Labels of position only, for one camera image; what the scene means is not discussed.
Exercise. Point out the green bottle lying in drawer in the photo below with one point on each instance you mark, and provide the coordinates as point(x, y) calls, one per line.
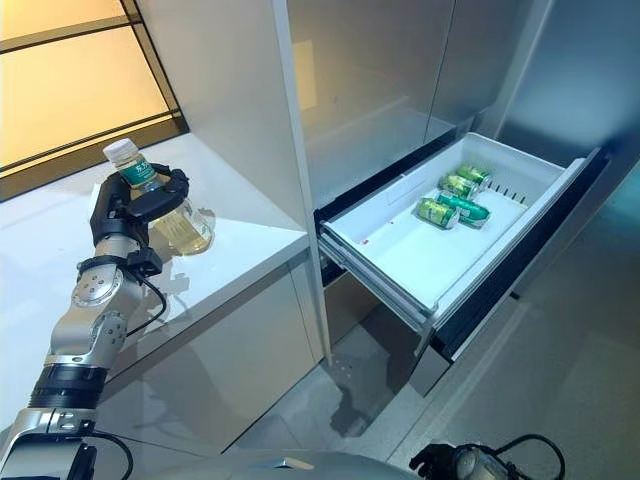
point(467, 212)

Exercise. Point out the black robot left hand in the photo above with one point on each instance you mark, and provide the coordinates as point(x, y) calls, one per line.
point(115, 210)

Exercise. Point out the yellow tea bottle white cap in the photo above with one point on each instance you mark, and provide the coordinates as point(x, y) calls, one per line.
point(185, 230)

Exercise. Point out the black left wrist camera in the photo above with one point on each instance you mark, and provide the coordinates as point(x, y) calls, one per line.
point(145, 261)

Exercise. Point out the stainless steel fridge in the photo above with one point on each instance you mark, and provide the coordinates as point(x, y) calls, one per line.
point(360, 75)

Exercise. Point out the white tall side panel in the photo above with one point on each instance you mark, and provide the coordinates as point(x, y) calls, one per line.
point(230, 100)

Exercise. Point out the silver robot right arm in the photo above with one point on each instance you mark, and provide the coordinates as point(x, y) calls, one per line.
point(472, 462)

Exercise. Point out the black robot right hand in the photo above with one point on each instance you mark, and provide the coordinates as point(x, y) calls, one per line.
point(432, 462)

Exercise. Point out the amber backlit wall panel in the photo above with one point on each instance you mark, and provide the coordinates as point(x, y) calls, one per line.
point(75, 90)

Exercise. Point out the white fridge drawer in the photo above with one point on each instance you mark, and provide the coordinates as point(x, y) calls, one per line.
point(400, 245)

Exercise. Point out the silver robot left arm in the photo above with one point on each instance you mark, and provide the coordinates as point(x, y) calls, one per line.
point(95, 295)

